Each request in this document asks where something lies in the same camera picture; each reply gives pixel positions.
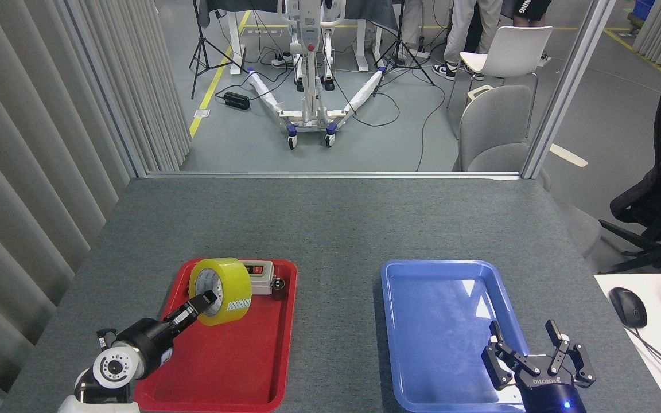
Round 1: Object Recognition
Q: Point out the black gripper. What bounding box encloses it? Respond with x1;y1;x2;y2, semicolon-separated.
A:
115;290;218;379
481;320;596;413

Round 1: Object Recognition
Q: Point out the yellow tape roll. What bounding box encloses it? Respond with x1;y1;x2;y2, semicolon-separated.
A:
188;257;252;326

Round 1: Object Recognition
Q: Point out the red plastic tray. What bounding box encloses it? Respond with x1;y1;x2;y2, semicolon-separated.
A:
134;258;298;413

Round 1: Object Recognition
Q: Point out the black computer mouse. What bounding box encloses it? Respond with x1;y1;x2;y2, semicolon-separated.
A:
609;287;648;329

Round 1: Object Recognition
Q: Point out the blue plastic tray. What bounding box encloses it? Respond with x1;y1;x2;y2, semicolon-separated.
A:
380;259;545;413

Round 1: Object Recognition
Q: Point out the white desk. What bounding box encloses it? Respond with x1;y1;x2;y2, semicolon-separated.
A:
593;272;661;413

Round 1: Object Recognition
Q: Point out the white stand on wheels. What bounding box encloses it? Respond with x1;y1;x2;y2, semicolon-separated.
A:
247;0;386;150

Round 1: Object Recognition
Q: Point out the grey upholstered chair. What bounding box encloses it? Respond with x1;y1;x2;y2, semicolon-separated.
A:
452;85;602;257

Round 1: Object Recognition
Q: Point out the black tripod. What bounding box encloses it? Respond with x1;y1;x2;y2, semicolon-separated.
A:
189;0;248;99
372;0;436;97

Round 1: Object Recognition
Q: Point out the white plastic chair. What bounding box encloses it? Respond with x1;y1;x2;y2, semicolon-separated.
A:
447;26;553;138

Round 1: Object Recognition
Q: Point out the dark table with white legs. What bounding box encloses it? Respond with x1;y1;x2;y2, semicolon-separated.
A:
199;0;400;75

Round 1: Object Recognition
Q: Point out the person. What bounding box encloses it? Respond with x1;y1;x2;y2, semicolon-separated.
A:
433;0;503;81
503;0;554;28

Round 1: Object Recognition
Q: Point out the blue bin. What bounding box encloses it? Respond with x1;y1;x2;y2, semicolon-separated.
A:
632;0;655;24

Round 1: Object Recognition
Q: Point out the grey push button switch box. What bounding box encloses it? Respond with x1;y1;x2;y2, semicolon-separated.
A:
240;260;275;295

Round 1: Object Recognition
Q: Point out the black floor cable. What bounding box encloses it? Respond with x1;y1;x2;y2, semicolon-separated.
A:
415;75;447;172

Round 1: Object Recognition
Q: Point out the silver frame post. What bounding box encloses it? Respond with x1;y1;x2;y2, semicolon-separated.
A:
521;0;618;180

